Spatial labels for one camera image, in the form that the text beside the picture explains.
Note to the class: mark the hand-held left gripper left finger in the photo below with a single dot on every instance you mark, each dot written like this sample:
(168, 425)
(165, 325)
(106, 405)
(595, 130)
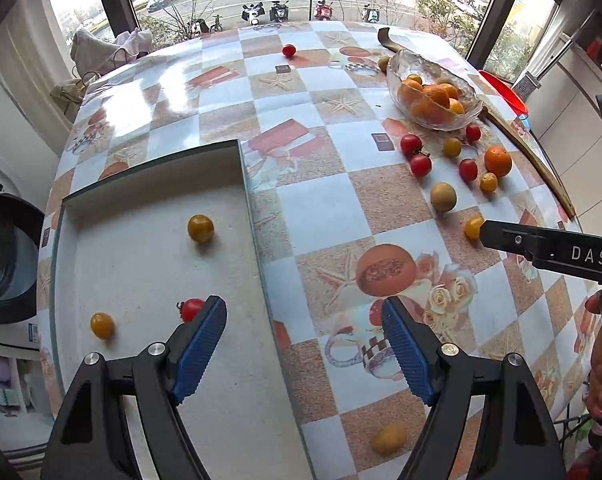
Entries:
(201, 347)

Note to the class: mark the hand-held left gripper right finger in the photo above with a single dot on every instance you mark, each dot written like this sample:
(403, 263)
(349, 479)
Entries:
(406, 352)

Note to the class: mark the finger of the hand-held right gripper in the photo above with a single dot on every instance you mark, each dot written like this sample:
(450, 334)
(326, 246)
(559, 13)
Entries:
(506, 237)

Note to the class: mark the yellow cherry tomato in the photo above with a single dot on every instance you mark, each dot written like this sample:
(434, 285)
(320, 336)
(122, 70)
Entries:
(473, 228)
(102, 325)
(451, 147)
(201, 228)

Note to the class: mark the red cherry tomato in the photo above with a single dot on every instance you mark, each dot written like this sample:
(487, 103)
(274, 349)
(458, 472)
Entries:
(468, 170)
(421, 165)
(289, 50)
(193, 309)
(473, 133)
(411, 144)

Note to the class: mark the white rectangular tray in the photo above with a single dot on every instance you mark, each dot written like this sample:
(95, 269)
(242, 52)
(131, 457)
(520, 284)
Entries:
(146, 270)

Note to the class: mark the yellow tomato by mandarin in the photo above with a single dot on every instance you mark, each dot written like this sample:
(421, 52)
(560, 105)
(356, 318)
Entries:
(488, 182)

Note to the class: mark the yellow-green round fruit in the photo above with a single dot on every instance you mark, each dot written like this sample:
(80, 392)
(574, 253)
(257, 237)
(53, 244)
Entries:
(443, 197)
(388, 439)
(383, 63)

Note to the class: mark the single mandarin orange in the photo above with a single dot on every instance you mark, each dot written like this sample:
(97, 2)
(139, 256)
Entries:
(498, 160)

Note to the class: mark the red plastic basin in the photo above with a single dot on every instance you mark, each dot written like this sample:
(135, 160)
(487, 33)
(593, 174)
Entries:
(506, 94)

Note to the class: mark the silver metal box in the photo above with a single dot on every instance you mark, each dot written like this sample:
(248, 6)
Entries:
(526, 84)

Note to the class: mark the pile of mandarin oranges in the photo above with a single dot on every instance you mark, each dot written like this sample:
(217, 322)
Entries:
(433, 100)

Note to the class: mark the clear glass bowl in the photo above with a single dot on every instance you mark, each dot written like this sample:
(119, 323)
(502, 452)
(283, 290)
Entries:
(431, 67)

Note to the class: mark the plastic storage drawer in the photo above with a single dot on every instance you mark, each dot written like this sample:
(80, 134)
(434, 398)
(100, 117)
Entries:
(3, 390)

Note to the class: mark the white washing machine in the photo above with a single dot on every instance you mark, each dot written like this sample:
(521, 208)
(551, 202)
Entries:
(6, 260)

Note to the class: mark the beige bag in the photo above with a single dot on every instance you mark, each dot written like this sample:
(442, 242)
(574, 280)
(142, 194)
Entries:
(73, 94)

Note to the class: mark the red scooter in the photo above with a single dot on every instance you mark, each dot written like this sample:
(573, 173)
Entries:
(323, 10)

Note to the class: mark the white cloth bag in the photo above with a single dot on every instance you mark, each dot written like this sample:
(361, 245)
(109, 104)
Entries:
(111, 50)

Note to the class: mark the black scooter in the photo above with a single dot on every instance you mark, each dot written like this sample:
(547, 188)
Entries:
(279, 11)

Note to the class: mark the white scooter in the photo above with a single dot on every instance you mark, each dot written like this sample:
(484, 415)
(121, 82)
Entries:
(253, 13)

